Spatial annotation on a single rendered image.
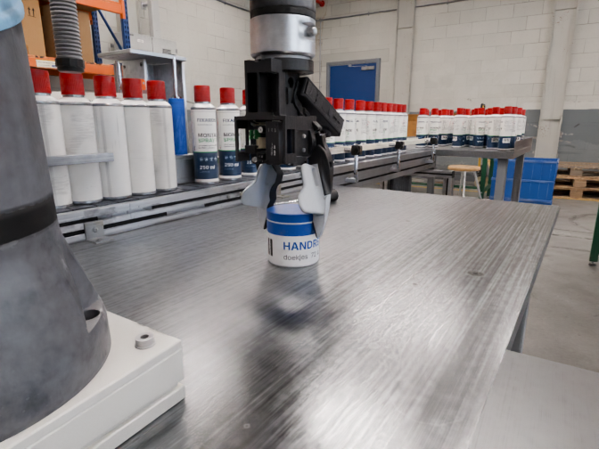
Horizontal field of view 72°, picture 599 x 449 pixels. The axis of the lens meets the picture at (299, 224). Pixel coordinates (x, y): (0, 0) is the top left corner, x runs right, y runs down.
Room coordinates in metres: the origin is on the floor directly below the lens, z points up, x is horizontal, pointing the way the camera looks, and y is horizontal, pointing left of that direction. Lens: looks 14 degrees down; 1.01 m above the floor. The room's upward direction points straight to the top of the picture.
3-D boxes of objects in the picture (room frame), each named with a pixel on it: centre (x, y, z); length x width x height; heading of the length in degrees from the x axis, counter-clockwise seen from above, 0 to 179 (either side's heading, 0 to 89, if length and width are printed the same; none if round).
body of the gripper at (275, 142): (0.51, 0.02, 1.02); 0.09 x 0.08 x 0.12; 149
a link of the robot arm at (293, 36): (0.52, 0.02, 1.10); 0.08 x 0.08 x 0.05
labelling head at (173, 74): (0.91, 0.32, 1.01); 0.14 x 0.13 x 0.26; 146
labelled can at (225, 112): (0.97, 0.16, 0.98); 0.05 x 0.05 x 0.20
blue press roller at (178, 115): (0.91, 0.26, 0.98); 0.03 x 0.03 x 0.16
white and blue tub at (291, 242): (0.54, 0.01, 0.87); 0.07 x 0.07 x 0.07
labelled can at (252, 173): (1.04, 0.12, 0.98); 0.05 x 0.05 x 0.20
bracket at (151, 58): (0.91, 0.32, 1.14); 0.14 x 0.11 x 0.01; 146
